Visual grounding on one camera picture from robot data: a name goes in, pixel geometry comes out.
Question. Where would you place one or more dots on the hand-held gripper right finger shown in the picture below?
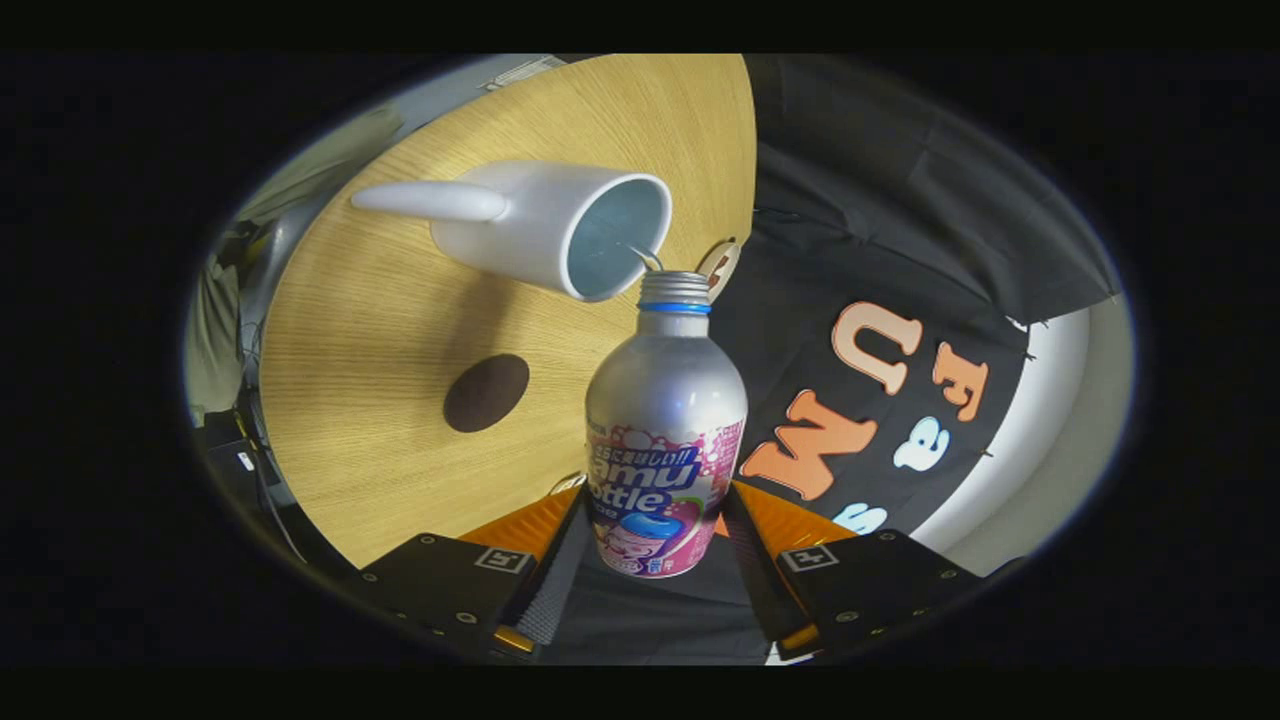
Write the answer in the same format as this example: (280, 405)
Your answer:
(762, 580)

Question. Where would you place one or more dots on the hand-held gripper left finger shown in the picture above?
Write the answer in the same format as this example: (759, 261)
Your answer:
(558, 580)

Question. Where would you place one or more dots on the dark round coaster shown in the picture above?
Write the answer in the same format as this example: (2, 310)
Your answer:
(487, 392)

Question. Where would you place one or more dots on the silver juice bottle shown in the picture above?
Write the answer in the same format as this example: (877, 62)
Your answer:
(665, 390)

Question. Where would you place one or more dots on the white cup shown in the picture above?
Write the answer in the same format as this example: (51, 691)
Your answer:
(520, 225)

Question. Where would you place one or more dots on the wooden table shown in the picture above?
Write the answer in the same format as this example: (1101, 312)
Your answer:
(380, 460)

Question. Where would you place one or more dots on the white round plate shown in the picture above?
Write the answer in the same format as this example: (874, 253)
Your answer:
(722, 270)

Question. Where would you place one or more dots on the black backdrop cloth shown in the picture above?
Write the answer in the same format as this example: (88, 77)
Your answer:
(880, 180)

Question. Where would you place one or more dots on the beige cloth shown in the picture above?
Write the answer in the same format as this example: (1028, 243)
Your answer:
(215, 330)

